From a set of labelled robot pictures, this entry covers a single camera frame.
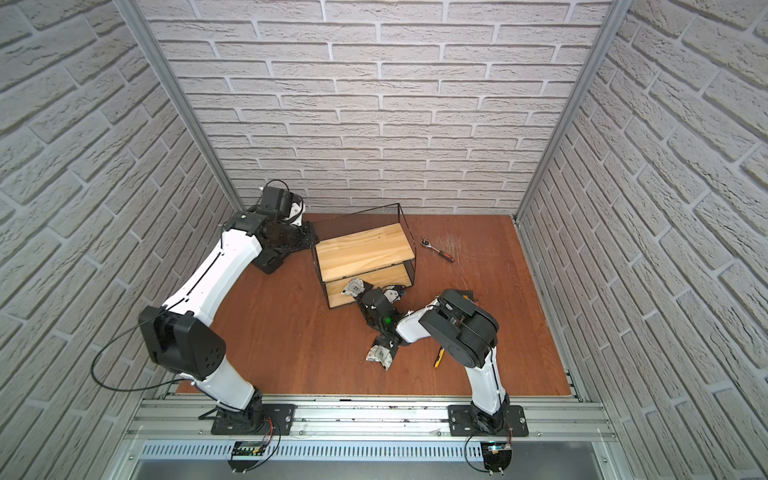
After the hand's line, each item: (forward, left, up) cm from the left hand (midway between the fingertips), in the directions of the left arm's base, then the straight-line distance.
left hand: (322, 234), depth 82 cm
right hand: (-8, -10, -22) cm, 25 cm away
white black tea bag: (-5, -8, -21) cm, 23 cm away
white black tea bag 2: (-26, -17, -23) cm, 39 cm away
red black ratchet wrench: (+15, -34, -22) cm, 43 cm away
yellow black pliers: (-28, -33, -22) cm, 49 cm away
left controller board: (-49, +16, -27) cm, 58 cm away
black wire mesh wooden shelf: (+3, -15, -9) cm, 17 cm away
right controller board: (-50, -46, -24) cm, 72 cm away
